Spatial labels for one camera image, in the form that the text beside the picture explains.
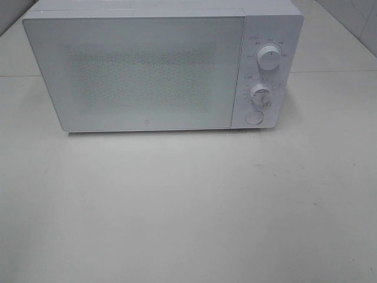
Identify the round door release button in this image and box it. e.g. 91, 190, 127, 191
245, 111, 264, 125

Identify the white microwave oven body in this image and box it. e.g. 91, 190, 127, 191
22, 1, 304, 130

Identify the white timer knob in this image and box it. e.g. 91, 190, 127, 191
250, 83, 271, 105

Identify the upper white power knob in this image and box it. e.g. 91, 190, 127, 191
256, 44, 282, 71

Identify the white microwave door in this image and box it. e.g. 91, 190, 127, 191
23, 17, 244, 132

